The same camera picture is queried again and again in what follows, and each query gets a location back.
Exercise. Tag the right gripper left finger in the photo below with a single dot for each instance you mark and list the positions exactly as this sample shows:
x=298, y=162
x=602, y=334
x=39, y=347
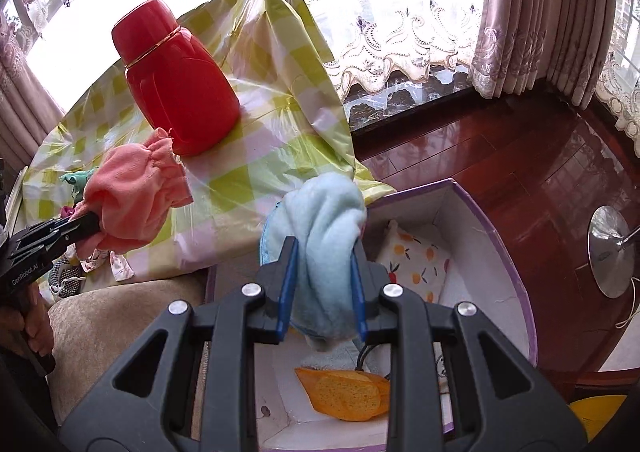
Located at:
x=187, y=382

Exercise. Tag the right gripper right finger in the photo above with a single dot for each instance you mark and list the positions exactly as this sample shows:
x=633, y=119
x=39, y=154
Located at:
x=456, y=382

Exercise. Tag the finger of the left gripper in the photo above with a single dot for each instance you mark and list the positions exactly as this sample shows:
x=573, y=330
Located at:
x=53, y=236

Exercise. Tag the black white gingham pouch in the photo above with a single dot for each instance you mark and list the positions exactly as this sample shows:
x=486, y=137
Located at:
x=65, y=278

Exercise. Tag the green knitted cloth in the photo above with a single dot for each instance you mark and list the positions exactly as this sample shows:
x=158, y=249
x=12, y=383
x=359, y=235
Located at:
x=78, y=181

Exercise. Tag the salmon pink fleece pouch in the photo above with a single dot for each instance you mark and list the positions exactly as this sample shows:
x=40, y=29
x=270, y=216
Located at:
x=132, y=192

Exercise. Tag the fruit print fabric pouch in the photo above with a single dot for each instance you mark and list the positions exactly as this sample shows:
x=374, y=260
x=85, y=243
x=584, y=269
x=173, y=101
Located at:
x=418, y=261

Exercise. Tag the orange mesh bag with sponge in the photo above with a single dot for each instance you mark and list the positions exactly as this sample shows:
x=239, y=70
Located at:
x=352, y=396

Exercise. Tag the light blue plush elephant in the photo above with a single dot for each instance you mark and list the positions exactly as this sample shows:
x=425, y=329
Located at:
x=326, y=215

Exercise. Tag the red floral white cloth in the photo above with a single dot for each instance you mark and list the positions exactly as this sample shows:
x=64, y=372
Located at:
x=116, y=264

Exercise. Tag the person left hand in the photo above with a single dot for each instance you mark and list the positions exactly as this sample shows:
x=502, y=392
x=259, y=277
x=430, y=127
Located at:
x=35, y=322

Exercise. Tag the yellow plastic bag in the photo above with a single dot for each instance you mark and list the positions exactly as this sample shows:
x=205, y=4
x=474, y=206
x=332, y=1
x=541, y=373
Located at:
x=595, y=412

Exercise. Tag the beige velvet armrest cushion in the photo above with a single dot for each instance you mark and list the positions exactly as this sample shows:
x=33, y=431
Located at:
x=91, y=330

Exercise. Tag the purple white storage box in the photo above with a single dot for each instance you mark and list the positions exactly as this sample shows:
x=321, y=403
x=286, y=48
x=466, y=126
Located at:
x=481, y=272

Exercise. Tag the chrome floor lamp base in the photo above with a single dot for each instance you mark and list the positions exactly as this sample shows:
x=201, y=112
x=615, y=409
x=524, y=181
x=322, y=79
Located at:
x=611, y=246

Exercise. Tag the red thermos jug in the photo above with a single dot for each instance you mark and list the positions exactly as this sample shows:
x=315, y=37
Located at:
x=175, y=82

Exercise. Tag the green checked plastic tablecloth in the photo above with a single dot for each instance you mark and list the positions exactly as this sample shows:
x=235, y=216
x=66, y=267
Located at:
x=292, y=127

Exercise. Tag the pink curtain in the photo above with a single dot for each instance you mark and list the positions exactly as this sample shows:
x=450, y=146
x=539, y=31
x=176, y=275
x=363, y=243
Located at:
x=562, y=41

